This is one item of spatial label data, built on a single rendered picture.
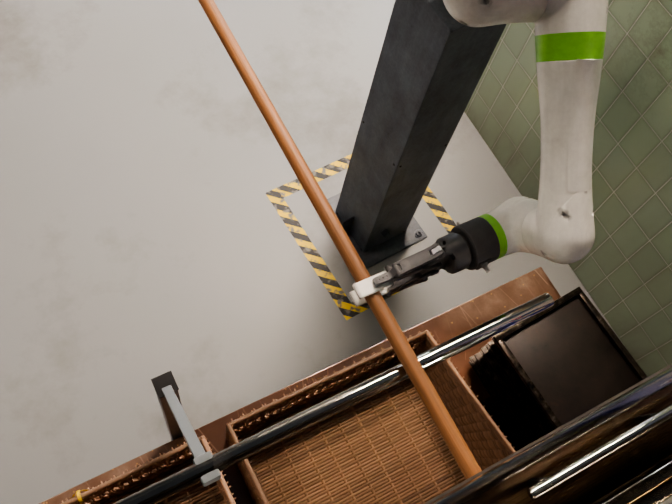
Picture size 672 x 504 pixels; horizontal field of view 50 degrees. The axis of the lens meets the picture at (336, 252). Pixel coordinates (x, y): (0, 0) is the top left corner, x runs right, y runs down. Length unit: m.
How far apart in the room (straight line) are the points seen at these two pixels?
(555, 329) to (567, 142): 0.67
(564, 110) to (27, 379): 1.89
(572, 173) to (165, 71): 2.11
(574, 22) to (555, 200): 0.30
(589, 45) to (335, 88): 1.91
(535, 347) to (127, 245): 1.51
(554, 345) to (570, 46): 0.82
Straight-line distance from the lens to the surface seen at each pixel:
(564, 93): 1.32
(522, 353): 1.83
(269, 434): 1.26
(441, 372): 1.87
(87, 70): 3.15
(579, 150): 1.34
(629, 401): 1.16
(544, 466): 1.11
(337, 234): 1.37
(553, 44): 1.32
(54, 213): 2.81
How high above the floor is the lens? 2.41
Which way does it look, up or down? 63 degrees down
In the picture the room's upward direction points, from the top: 18 degrees clockwise
